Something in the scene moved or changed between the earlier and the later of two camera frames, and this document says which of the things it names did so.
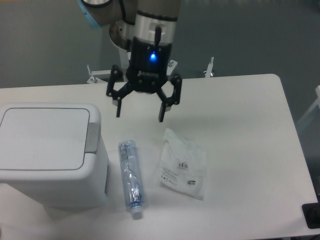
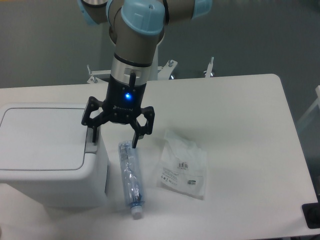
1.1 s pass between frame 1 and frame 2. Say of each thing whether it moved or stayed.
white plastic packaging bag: stayed
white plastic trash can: stayed
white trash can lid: stayed
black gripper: moved
